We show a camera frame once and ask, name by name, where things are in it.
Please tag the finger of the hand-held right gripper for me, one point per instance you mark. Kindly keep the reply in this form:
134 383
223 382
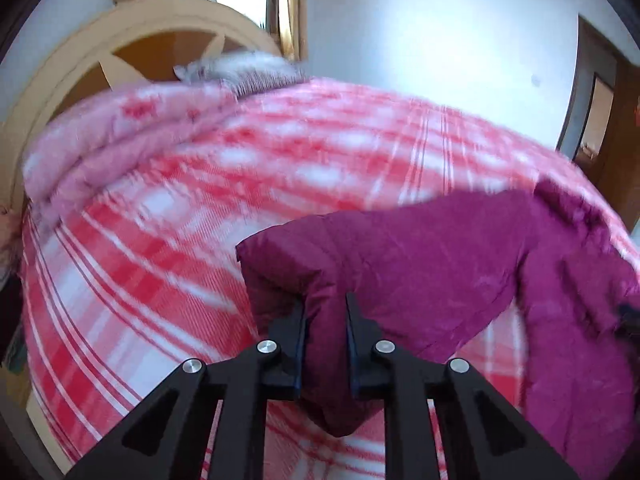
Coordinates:
631 317

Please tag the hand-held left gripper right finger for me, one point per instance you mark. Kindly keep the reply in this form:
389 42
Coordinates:
364 360

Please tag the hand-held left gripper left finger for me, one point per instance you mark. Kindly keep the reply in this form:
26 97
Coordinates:
289 360

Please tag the magenta puffer jacket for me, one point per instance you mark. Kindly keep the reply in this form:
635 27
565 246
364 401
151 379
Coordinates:
425 260

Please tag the red plaid bed sheet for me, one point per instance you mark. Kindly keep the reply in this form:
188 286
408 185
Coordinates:
250 185

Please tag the brown wooden door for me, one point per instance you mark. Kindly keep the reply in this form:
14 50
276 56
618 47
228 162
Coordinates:
625 135

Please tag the striped pillow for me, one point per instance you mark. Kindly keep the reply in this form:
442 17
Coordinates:
250 72

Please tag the pink floral quilt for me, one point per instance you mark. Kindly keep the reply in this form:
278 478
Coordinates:
100 130

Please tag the cream wooden headboard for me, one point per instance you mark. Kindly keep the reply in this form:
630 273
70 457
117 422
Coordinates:
150 22

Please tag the dark door frame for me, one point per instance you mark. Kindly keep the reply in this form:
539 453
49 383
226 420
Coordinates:
575 85

